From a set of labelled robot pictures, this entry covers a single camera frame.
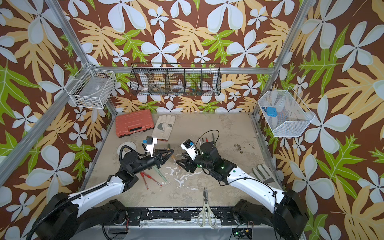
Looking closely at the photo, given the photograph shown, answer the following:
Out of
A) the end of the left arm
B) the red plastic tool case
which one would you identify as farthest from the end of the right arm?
the red plastic tool case

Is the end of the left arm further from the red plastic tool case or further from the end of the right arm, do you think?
the red plastic tool case

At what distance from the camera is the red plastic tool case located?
3.50 feet
